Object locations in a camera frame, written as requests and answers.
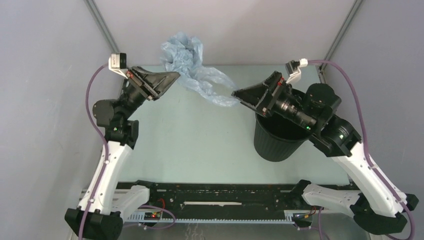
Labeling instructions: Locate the right aluminium frame post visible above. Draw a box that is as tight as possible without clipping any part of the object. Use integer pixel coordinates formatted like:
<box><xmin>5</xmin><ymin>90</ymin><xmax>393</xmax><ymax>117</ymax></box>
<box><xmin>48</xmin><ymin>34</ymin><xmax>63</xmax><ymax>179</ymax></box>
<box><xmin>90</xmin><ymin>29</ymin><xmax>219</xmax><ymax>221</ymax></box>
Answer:
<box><xmin>318</xmin><ymin>0</ymin><xmax>365</xmax><ymax>71</ymax></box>

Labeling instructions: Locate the purple cable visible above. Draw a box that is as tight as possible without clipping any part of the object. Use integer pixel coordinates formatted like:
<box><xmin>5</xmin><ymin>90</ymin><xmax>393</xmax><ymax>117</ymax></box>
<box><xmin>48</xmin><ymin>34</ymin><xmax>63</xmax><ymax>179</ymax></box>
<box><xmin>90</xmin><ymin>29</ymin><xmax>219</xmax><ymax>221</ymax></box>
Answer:
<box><xmin>306</xmin><ymin>59</ymin><xmax>417</xmax><ymax>240</ymax></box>
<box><xmin>77</xmin><ymin>63</ymin><xmax>114</xmax><ymax>240</ymax></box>

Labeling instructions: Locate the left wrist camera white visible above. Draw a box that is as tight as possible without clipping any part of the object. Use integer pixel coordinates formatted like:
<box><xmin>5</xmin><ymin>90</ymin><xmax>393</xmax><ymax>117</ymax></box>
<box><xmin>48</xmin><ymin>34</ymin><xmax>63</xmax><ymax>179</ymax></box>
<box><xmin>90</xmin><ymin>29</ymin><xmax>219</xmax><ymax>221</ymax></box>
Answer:
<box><xmin>108</xmin><ymin>52</ymin><xmax>128</xmax><ymax>79</ymax></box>

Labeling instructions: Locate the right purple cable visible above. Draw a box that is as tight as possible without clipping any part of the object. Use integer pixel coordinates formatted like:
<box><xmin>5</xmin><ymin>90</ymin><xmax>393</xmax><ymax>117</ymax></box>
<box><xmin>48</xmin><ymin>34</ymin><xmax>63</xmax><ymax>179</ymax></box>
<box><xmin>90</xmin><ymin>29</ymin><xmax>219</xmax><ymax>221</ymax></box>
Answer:
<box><xmin>306</xmin><ymin>59</ymin><xmax>417</xmax><ymax>240</ymax></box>

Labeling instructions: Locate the black ribbed trash bin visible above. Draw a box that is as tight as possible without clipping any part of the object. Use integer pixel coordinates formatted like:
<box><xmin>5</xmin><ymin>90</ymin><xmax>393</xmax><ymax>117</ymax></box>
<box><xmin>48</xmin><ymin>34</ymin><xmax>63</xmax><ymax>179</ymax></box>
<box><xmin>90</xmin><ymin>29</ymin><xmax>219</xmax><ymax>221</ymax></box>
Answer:
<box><xmin>253</xmin><ymin>113</ymin><xmax>311</xmax><ymax>162</ymax></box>

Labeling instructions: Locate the aluminium frame post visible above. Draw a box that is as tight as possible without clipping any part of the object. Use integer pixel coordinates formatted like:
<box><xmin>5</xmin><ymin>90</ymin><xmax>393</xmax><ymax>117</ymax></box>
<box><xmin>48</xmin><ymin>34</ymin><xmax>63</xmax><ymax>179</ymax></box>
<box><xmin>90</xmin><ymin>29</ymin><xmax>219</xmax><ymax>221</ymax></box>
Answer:
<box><xmin>84</xmin><ymin>0</ymin><xmax>120</xmax><ymax>53</ymax></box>
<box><xmin>318</xmin><ymin>0</ymin><xmax>365</xmax><ymax>71</ymax></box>

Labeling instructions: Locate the left aluminium frame post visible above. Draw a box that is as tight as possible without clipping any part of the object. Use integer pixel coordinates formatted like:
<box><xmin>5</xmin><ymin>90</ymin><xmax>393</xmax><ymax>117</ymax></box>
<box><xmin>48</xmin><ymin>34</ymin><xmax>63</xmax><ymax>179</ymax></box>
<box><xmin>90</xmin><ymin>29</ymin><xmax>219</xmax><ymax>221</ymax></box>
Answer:
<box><xmin>84</xmin><ymin>0</ymin><xmax>120</xmax><ymax>53</ymax></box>

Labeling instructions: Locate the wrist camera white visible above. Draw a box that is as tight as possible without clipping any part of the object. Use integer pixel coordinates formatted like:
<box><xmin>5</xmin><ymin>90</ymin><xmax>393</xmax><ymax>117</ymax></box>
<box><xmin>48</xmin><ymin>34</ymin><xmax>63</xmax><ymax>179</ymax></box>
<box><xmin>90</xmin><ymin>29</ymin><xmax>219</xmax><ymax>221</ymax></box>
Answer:
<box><xmin>108</xmin><ymin>52</ymin><xmax>128</xmax><ymax>79</ymax></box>
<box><xmin>285</xmin><ymin>58</ymin><xmax>308</xmax><ymax>85</ymax></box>

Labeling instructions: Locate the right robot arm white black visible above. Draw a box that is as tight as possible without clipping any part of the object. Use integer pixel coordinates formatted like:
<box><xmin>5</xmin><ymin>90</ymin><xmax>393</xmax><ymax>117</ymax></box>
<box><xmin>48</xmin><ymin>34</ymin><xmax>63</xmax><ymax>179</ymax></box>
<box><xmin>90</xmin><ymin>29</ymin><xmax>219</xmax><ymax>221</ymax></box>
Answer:
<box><xmin>232</xmin><ymin>71</ymin><xmax>419</xmax><ymax>235</ymax></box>

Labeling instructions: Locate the light blue plastic trash bag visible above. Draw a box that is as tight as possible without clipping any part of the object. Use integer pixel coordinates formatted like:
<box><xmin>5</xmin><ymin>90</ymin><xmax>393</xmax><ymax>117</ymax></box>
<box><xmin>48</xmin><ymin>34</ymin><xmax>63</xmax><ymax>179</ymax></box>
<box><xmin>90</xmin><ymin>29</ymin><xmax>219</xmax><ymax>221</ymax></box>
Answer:
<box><xmin>160</xmin><ymin>31</ymin><xmax>240</xmax><ymax>108</ymax></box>

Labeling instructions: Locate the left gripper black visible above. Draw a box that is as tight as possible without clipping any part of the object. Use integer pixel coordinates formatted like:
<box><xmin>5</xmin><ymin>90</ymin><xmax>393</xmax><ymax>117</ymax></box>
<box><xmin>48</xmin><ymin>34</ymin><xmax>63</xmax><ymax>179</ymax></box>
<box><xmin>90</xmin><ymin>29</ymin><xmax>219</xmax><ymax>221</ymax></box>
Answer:
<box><xmin>118</xmin><ymin>66</ymin><xmax>181</xmax><ymax>121</ymax></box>

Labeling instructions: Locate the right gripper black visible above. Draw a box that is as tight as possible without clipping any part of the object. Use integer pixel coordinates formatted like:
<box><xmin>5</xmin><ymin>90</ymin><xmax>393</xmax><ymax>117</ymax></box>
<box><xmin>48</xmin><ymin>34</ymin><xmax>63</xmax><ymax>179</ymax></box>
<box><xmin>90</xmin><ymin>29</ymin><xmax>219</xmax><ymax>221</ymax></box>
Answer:
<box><xmin>231</xmin><ymin>70</ymin><xmax>315</xmax><ymax>131</ymax></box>

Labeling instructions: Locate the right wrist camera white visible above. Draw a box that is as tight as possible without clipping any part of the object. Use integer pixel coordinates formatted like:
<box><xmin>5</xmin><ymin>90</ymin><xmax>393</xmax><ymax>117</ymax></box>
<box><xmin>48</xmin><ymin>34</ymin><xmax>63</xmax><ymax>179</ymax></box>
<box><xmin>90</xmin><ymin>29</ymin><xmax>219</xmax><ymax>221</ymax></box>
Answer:
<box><xmin>285</xmin><ymin>58</ymin><xmax>308</xmax><ymax>85</ymax></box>

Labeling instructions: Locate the small circuit board with leds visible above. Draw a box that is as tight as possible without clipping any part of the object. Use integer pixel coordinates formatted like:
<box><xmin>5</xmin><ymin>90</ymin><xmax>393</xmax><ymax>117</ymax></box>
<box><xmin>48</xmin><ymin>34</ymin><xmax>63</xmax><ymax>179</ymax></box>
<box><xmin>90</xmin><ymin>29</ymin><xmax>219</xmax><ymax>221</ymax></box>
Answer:
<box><xmin>143</xmin><ymin>212</ymin><xmax>162</xmax><ymax>221</ymax></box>

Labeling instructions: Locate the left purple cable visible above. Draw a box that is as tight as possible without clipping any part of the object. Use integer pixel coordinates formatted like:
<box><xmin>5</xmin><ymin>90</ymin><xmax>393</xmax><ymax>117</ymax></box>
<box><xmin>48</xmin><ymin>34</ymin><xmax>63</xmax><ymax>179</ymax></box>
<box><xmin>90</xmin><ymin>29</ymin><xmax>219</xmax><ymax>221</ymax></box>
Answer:
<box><xmin>77</xmin><ymin>63</ymin><xmax>114</xmax><ymax>240</ymax></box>

